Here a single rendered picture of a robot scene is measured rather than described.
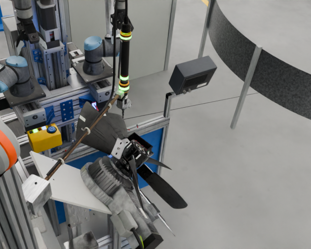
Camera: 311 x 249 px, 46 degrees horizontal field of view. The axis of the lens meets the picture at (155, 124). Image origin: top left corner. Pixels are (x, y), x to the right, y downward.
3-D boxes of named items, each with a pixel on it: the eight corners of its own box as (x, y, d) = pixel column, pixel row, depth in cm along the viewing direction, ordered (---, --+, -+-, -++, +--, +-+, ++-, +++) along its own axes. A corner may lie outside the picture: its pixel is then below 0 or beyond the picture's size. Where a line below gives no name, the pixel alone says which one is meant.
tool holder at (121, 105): (124, 114, 160) (125, 97, 153) (110, 108, 162) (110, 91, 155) (134, 102, 166) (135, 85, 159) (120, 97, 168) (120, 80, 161)
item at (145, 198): (128, 179, 178) (174, 237, 166) (126, 179, 176) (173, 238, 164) (131, 176, 178) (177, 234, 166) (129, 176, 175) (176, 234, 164)
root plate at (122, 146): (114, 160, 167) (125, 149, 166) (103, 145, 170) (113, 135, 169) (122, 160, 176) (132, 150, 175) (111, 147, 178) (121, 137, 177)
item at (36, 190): (33, 220, 114) (28, 205, 108) (15, 211, 116) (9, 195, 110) (52, 195, 121) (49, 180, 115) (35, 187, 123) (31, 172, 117)
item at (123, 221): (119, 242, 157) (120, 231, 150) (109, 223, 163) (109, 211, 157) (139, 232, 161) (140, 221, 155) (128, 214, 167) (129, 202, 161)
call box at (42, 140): (34, 155, 201) (31, 143, 193) (29, 144, 206) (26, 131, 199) (62, 146, 207) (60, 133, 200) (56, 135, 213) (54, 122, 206)
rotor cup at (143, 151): (126, 176, 170) (146, 157, 168) (107, 153, 174) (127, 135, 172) (137, 176, 183) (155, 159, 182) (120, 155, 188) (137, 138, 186)
